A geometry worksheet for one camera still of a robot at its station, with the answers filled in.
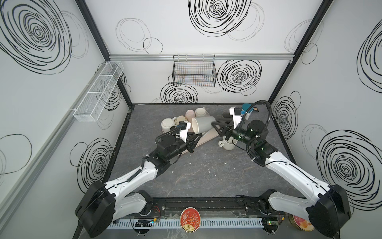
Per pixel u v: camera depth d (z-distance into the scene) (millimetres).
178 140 654
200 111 1071
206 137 722
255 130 541
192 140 647
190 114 1020
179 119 994
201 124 680
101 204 397
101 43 839
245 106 1072
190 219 677
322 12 738
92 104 737
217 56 896
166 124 952
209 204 764
